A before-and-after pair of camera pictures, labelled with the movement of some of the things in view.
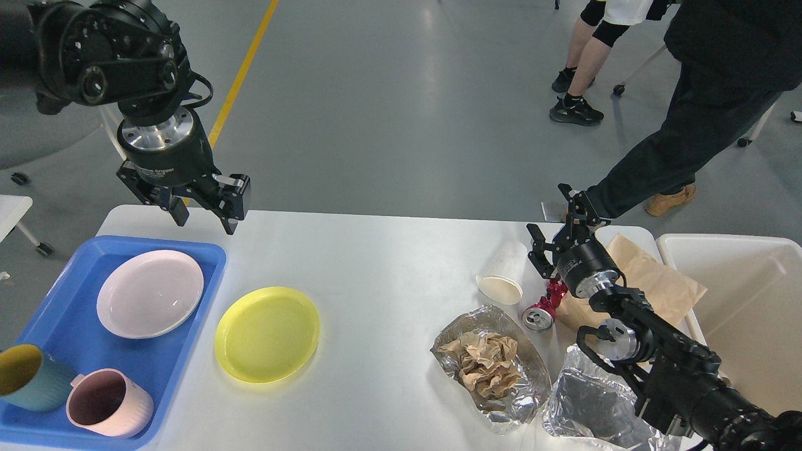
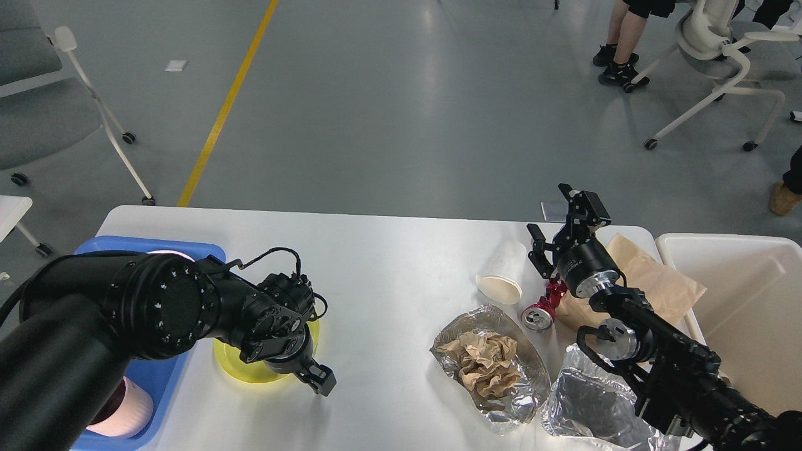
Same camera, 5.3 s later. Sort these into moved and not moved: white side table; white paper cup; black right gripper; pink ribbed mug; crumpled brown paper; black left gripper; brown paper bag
Moved: black left gripper
Not moved: white paper cup; pink ribbed mug; black right gripper; brown paper bag; crumpled brown paper; white side table
